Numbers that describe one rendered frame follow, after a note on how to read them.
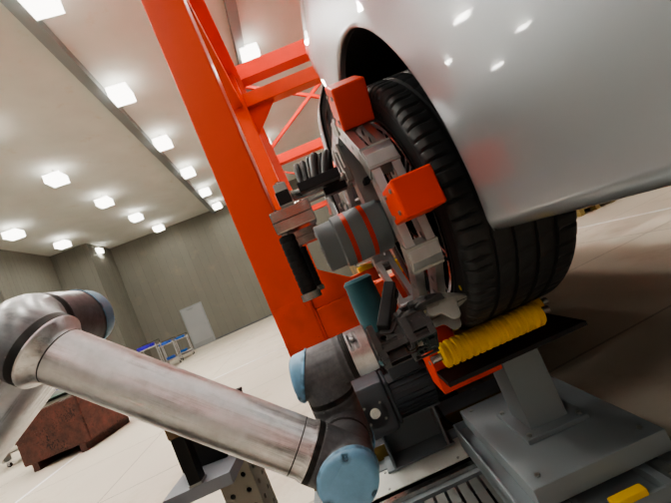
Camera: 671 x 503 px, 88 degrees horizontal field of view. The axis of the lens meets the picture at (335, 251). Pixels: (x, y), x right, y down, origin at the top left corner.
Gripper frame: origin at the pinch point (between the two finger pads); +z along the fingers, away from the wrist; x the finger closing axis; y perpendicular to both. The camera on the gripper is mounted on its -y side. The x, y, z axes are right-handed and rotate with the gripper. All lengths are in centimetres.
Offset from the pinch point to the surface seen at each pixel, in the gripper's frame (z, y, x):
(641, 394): 57, 12, -78
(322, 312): -31, -47, -44
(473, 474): -7, 15, -66
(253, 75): -13, -405, -38
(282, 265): -38, -63, -28
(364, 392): -27, -13, -48
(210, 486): -68, 4, -25
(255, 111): -27, -323, -51
